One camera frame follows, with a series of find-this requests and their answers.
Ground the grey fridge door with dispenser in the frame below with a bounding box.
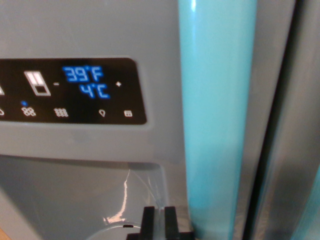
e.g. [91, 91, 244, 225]
[0, 0, 298, 240]

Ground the teal fridge door handle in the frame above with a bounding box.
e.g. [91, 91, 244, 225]
[291, 162, 320, 240]
[176, 0, 258, 240]

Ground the grey fridge door with logo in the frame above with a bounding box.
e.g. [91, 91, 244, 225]
[247, 0, 320, 240]

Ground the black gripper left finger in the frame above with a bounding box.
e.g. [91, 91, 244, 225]
[139, 206, 160, 240]

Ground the black temperature display panel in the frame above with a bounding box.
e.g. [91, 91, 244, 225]
[0, 57, 148, 126]

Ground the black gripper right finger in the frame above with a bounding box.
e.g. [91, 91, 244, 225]
[159, 206, 181, 240]

